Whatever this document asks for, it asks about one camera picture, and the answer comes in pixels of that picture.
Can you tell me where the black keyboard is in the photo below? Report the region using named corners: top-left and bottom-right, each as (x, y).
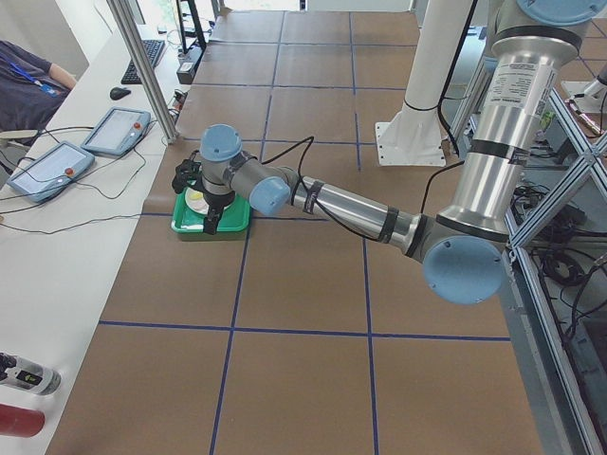
top-left (120, 39), bottom-right (167, 85)

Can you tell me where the black computer mouse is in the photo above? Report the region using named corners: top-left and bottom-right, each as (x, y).
top-left (109, 86), bottom-right (131, 100)

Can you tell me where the red cylinder bottle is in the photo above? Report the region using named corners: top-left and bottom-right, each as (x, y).
top-left (0, 404), bottom-right (46, 438)

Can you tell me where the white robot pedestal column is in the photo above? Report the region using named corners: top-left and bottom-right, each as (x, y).
top-left (376, 0), bottom-right (476, 167)

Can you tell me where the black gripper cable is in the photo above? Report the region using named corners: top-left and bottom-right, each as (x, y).
top-left (187, 136), bottom-right (469, 238)

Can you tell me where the black mini computer box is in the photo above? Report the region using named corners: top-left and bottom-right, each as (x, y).
top-left (176, 46), bottom-right (203, 85)

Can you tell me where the green plastic tray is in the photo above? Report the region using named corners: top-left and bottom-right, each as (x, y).
top-left (171, 190), bottom-right (250, 241)

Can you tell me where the aluminium side frame rail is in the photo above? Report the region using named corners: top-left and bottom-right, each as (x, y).
top-left (503, 82), bottom-right (606, 454)

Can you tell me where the white round plate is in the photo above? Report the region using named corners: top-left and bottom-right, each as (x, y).
top-left (184, 188), bottom-right (210, 215)

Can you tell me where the teach pendant tablet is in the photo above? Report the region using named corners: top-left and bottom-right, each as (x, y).
top-left (8, 141), bottom-right (95, 203)
top-left (82, 107), bottom-right (151, 157)

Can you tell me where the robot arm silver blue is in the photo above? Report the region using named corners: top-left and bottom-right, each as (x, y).
top-left (198, 1), bottom-right (604, 304)

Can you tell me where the aluminium frame post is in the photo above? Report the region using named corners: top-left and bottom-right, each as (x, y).
top-left (106, 0), bottom-right (178, 144)

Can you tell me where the seated person dark shirt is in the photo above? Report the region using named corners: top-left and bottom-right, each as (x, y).
top-left (1, 40), bottom-right (77, 132)

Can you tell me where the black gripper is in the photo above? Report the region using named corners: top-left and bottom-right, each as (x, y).
top-left (203, 191), bottom-right (235, 235)

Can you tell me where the far teach pendant tablet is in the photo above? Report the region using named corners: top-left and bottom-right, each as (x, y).
top-left (82, 107), bottom-right (151, 157)

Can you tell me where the near teach pendant tablet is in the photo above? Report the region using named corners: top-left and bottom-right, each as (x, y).
top-left (8, 141), bottom-right (95, 203)

